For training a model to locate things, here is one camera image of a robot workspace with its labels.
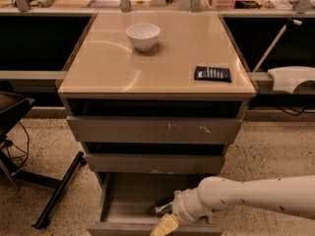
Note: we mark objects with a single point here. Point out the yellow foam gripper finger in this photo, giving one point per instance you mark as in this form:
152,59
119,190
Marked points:
167,224

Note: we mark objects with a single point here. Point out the silver redbull can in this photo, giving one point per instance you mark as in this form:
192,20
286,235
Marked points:
163,206

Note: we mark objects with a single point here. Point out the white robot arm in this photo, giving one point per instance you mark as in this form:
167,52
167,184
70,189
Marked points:
292,195

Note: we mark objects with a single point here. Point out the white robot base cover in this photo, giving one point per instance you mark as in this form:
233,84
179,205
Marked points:
289,78

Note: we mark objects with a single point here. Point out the grey bottom drawer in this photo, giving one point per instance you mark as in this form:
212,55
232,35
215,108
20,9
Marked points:
128,199

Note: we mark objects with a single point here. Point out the grey drawer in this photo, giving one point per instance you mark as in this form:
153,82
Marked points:
155,121
155,158
128,199

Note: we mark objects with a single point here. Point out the grey middle drawer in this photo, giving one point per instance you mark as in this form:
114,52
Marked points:
155,158

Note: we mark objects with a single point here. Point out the grey top drawer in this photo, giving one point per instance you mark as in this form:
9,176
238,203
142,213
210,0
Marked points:
155,121

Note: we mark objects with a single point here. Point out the grey drawer cabinet with counter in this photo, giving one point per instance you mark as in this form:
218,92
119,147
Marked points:
108,66

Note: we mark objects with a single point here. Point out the white ceramic bowl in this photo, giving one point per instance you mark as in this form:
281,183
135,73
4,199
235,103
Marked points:
143,36

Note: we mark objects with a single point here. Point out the black stand with tray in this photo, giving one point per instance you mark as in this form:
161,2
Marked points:
13,107

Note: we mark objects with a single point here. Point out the white stick with black tip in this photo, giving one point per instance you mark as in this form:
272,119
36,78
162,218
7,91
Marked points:
288,22

